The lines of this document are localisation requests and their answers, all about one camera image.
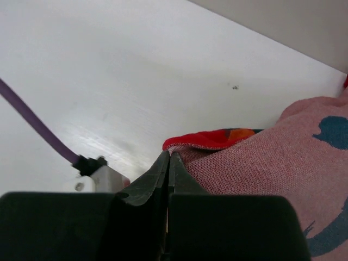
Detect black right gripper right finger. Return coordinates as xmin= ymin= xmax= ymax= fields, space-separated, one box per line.
xmin=168 ymin=153 xmax=310 ymax=260

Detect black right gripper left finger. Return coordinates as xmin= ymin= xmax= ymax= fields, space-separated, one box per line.
xmin=1 ymin=152 xmax=169 ymax=260

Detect red and pink patterned pillowcase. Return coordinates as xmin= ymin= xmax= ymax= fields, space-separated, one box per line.
xmin=163 ymin=89 xmax=347 ymax=260

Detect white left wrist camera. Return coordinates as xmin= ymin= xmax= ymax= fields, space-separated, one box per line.
xmin=65 ymin=156 xmax=131 ymax=193

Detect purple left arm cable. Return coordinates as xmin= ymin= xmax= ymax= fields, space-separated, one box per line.
xmin=0 ymin=78 xmax=79 ymax=165

